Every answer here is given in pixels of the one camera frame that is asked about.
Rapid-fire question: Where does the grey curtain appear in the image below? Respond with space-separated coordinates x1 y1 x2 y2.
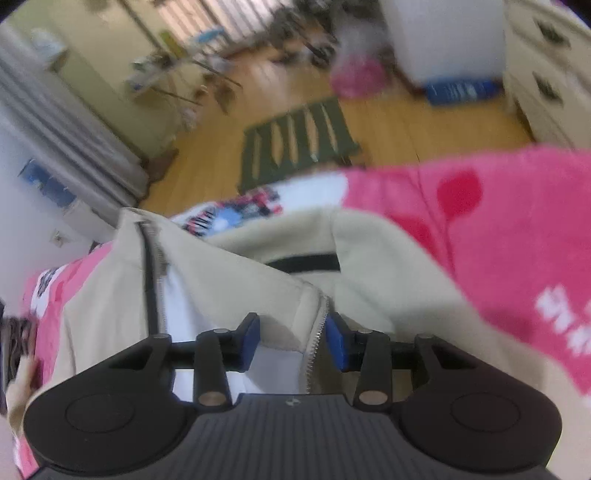
0 28 141 223

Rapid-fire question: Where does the pink plastic bag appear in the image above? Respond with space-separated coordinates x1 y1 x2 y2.
330 23 389 100

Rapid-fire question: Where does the balcony railing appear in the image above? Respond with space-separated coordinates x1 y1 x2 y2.
198 0 298 47

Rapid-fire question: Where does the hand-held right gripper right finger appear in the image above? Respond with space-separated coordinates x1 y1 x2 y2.
325 312 482 411

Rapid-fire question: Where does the folding table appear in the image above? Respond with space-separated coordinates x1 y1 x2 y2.
124 28 243 116

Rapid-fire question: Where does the brown doormat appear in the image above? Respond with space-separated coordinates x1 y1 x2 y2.
139 148 179 184

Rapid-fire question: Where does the blue water dispenser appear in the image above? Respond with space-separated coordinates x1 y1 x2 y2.
18 159 77 214

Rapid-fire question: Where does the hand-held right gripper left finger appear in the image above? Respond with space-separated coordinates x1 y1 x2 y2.
106 312 261 411

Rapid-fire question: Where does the beige zip jacket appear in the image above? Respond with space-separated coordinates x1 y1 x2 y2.
7 208 591 480

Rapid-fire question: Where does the blue bottle pack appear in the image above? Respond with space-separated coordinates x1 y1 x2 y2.
425 78 502 108

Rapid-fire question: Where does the cream drawer cabinet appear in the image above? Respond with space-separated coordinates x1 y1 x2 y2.
503 0 591 149

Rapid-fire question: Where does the pink floral blanket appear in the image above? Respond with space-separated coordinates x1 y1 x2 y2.
9 145 591 480

